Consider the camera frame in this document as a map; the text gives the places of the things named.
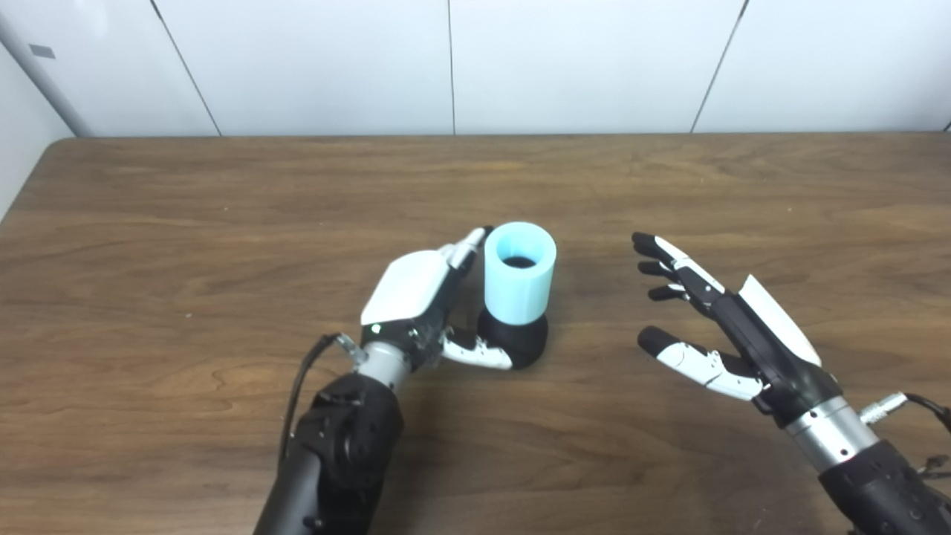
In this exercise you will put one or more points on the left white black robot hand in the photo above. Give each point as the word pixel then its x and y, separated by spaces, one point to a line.
pixel 409 286

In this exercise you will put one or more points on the grey corner post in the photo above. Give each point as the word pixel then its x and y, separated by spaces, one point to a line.
pixel 44 78

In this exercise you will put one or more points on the black nozzle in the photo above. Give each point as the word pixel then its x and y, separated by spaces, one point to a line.
pixel 524 342

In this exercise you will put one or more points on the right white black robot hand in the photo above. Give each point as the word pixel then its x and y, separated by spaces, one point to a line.
pixel 773 349

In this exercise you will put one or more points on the small grey wall label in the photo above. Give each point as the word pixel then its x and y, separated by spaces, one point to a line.
pixel 42 51

